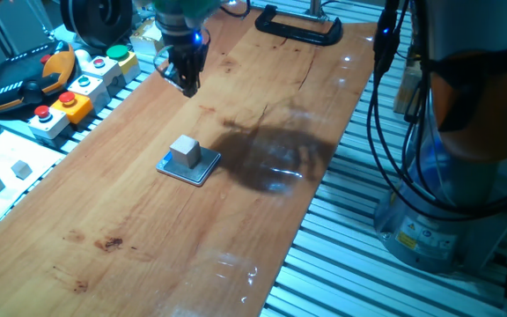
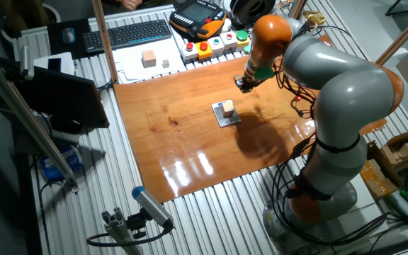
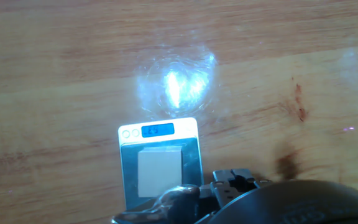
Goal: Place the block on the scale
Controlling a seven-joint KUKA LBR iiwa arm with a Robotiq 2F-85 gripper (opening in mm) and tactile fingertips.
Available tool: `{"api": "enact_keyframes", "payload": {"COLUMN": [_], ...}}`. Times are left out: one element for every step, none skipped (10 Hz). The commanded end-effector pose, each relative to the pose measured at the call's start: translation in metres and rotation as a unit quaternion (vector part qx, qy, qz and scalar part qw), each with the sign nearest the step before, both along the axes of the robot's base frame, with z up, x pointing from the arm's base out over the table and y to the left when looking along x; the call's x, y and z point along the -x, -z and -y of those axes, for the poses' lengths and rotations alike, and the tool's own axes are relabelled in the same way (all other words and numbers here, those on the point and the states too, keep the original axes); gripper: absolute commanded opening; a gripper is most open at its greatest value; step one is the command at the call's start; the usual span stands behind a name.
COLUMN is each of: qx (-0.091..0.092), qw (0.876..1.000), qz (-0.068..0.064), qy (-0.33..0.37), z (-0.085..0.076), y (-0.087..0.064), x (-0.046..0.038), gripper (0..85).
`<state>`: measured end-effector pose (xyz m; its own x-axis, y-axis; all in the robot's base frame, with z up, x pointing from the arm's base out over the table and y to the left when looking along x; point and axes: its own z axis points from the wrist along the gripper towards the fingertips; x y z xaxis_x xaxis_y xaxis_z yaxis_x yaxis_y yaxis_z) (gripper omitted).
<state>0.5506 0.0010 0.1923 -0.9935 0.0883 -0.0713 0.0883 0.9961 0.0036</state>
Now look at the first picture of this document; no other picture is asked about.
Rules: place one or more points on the black C-clamp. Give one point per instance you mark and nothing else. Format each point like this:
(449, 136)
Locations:
(297, 34)

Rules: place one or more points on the grey box red mushroom button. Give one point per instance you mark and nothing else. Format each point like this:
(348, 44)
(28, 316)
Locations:
(49, 125)

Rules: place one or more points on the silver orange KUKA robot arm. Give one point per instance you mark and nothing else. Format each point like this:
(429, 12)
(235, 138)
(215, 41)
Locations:
(465, 110)

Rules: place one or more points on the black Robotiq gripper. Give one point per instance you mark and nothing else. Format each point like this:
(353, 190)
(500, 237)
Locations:
(185, 47)

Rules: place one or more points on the black orange teach pendant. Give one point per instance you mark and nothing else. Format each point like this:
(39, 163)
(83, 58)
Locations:
(20, 83)

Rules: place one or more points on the pale yellow box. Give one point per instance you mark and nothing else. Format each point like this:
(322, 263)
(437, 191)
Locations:
(145, 39)

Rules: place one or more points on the yellow box red mushroom button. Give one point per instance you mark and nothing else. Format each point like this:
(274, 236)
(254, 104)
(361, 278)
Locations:
(75, 111)

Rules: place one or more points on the black round fan housing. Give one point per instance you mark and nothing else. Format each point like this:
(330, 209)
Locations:
(99, 19)

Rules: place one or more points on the black connector blue light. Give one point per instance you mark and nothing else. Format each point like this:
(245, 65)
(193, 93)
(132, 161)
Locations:
(385, 44)

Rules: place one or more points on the yellow box green mushroom button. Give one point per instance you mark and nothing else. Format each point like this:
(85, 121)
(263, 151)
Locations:
(123, 64)

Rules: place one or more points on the plain wooden cube block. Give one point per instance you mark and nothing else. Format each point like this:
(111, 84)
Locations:
(184, 152)

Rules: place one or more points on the wooden work board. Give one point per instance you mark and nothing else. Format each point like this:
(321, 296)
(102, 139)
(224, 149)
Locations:
(126, 220)

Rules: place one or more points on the grey box small red button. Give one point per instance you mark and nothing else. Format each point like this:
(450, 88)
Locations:
(104, 72)

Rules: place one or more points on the small digital pocket scale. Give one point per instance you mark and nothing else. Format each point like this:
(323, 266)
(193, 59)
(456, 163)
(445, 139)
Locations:
(207, 166)

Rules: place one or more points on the green camera mount plate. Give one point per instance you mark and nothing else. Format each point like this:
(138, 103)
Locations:
(183, 6)

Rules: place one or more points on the small white cube left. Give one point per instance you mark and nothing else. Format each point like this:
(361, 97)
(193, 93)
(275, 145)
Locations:
(21, 170)

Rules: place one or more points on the grey box small green button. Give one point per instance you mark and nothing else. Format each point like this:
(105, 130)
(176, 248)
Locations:
(90, 90)

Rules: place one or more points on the white paper sheet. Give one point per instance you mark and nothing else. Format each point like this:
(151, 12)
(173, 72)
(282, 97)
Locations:
(38, 154)

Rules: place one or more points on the tan wooden piece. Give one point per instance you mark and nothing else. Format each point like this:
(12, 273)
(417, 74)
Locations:
(407, 88)

